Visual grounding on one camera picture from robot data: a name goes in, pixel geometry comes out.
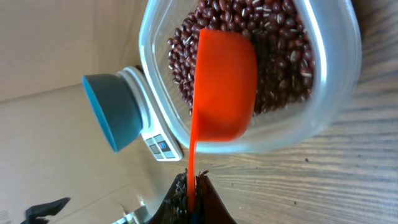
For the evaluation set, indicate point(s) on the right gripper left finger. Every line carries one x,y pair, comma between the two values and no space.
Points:
173,209

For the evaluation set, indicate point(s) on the clear plastic container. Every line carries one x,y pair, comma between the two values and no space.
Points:
336,42

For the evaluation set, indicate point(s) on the red measuring scoop blue handle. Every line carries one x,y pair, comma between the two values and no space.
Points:
224,94

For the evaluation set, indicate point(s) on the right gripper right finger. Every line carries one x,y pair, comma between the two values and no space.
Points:
209,208

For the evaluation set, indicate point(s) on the blue bowl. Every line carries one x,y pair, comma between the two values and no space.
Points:
115,108

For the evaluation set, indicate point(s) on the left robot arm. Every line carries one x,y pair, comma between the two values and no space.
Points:
37,214

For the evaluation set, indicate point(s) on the white kitchen scale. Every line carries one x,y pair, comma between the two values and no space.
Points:
155,133

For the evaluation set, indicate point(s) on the red adzuki beans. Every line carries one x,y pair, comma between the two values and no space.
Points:
284,55

